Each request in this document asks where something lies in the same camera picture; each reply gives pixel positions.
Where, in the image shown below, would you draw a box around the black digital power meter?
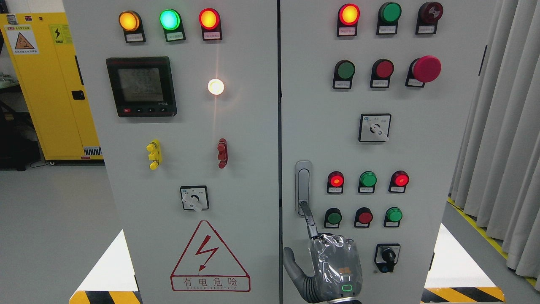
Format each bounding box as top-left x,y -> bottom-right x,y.
106,56 -> 177,117

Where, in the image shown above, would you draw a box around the red electrical danger sign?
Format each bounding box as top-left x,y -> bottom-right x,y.
170,220 -> 251,292

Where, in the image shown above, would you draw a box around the red lit indicator middle right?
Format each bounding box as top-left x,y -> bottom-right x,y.
388,171 -> 410,193

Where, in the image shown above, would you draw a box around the red emergency stop button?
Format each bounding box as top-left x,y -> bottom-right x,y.
405,55 -> 442,88

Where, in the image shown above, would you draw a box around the green indicator middle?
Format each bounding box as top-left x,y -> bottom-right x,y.
357,171 -> 378,194

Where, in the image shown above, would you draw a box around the red-orange indicator light left door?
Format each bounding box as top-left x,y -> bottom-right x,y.
199,8 -> 223,41

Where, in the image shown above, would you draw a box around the black key selector switch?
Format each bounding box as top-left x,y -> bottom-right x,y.
374,244 -> 401,273

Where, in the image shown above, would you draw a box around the grey curtain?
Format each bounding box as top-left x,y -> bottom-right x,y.
451,0 -> 540,278

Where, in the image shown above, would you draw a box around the amber indicator light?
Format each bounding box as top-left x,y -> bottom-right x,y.
119,11 -> 146,43

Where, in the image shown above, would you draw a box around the dark red buzzer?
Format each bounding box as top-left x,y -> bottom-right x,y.
415,2 -> 443,35

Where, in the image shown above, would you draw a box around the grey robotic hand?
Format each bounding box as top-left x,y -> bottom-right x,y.
283,201 -> 362,304

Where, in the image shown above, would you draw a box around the grey cabinet door handle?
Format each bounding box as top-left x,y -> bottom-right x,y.
295,161 -> 312,216

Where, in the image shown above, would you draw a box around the red push button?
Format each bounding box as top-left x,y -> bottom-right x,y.
354,207 -> 373,228
370,58 -> 394,88

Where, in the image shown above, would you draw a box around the right cabinet door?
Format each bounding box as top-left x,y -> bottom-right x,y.
281,0 -> 498,304

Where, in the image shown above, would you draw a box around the green push button upper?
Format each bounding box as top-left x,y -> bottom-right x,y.
332,60 -> 355,89

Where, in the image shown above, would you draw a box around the cabinet door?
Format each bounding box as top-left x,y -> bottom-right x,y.
281,0 -> 498,304
63,0 -> 281,304

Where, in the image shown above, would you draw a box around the yellow terminal connector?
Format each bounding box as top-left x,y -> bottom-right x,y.
146,139 -> 162,171

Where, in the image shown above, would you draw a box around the left cabinet door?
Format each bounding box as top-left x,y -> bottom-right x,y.
63,0 -> 281,304

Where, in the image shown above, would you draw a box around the red lit indicator middle left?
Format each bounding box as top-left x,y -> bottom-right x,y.
327,171 -> 345,194

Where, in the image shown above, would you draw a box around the top red lit indicator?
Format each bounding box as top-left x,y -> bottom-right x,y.
336,3 -> 361,37

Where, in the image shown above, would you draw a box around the green push button lower right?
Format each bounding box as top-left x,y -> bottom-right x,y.
383,206 -> 403,228

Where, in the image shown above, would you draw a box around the red push button upper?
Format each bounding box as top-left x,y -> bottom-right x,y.
370,58 -> 394,88

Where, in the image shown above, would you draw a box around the red lit indicator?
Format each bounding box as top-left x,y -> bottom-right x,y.
388,171 -> 410,193
327,171 -> 345,194
336,3 -> 361,37

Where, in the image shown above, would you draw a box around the red terminal connector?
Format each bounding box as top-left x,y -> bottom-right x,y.
217,138 -> 228,169

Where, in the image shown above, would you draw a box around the yellow safety cabinet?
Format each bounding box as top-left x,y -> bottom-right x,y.
1,12 -> 103,161

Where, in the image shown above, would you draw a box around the green lit indicator light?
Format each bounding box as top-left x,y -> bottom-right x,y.
159,8 -> 186,42

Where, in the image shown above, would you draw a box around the top green indicator light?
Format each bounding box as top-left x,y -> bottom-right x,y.
376,2 -> 402,36

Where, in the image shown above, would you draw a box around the white lit indicator light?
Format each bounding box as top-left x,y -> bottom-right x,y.
208,78 -> 224,96

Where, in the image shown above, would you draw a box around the green push button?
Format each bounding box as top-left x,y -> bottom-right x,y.
324,207 -> 343,229
383,206 -> 403,228
332,60 -> 355,89

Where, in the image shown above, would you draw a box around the red push button lower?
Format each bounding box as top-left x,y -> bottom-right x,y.
354,207 -> 373,228

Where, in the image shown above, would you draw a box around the left door selector switch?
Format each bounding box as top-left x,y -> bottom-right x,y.
180,185 -> 210,212

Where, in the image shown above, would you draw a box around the green push button lower left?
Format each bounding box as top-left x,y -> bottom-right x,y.
324,207 -> 343,229

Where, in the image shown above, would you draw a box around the upper right selector switch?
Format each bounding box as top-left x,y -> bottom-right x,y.
358,113 -> 392,143

